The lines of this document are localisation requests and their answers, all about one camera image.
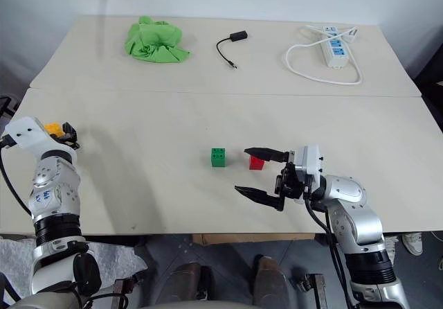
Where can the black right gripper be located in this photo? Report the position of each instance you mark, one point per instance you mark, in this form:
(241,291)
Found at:
(290,184)

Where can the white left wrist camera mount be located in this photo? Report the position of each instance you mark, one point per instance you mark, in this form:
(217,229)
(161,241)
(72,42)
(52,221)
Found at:
(27,132)

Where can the white power strip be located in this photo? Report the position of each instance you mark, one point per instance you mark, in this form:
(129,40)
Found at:
(334,51)
(352,32)

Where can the crumpled green cloth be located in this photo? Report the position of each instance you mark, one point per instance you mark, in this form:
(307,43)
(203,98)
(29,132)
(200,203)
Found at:
(152,42)

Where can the black object at table side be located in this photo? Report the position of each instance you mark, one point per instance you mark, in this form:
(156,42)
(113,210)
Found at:
(7,106)

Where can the yellow toy cube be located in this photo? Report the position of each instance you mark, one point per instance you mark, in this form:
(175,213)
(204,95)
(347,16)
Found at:
(53,129)

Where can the green toy cube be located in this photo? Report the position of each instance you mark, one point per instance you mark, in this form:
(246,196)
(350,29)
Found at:
(218,159)

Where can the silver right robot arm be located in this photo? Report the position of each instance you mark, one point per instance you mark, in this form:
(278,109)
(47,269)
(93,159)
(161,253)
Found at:
(363,219)

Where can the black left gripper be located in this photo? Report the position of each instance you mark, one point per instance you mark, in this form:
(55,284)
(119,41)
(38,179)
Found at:
(71,144)

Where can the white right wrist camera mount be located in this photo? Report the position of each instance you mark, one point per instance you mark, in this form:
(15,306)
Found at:
(311,161)

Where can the dark metal frame bracket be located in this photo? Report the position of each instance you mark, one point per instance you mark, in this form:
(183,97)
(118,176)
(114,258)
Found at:
(313,288)

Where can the red toy cube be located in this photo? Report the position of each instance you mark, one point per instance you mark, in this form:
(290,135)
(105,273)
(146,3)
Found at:
(256,164)

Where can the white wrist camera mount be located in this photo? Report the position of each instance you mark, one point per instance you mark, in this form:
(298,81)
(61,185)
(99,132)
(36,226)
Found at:
(27,132)
(311,161)

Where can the silver robot torso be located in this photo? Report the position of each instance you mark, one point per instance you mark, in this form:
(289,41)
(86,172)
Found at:
(45,303)

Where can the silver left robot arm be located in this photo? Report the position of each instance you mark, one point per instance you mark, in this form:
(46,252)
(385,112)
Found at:
(52,191)

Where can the white sneaker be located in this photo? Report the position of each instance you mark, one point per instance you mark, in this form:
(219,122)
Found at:
(391,248)
(413,243)

